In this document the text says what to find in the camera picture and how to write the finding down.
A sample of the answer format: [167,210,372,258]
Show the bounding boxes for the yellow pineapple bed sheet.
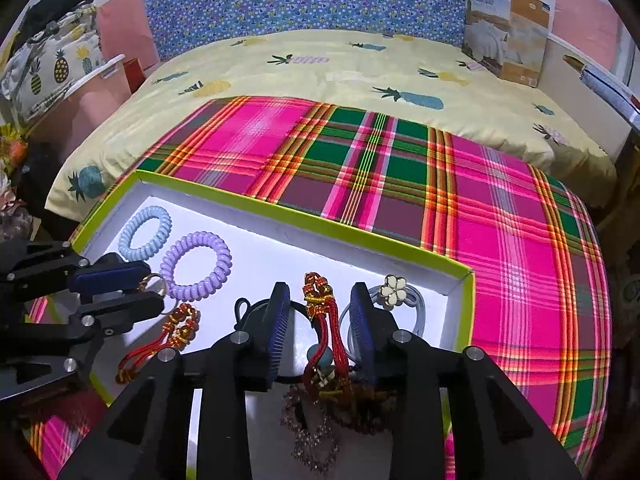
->
[46,30,617,221]

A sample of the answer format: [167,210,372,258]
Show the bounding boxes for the pineapple print fabric bag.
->
[1,3,105,128]

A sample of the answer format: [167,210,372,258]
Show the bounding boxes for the black wide bracelet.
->
[233,297,327,380]

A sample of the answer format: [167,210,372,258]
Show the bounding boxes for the grey plaid side shelf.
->
[563,54,640,132]

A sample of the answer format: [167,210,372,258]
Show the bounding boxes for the brown bead bracelet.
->
[332,381,402,436]

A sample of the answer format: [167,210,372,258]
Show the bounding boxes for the red cord bead bracelet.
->
[115,301,202,386]

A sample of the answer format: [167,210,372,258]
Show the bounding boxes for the yellow green shallow box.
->
[74,171,475,479]

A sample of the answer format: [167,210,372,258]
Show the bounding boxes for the black bag on top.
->
[15,0,93,44]

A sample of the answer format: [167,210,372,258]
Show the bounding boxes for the grey hair tie white flower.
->
[368,274,426,337]

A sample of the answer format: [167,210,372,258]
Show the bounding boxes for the black cord stone necklace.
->
[278,343,346,477]

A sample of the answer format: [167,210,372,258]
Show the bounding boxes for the pink green plaid cloth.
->
[46,96,612,471]

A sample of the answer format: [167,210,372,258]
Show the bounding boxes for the light blue spiral hair tie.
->
[117,205,174,264]

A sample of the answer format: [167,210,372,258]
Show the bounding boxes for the pink bedside cabinet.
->
[28,54,145,162]

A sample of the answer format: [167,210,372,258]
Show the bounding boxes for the purple spiral hair tie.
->
[158,231,234,302]

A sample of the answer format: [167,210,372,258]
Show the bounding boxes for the bedding set package box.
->
[462,0,552,88]

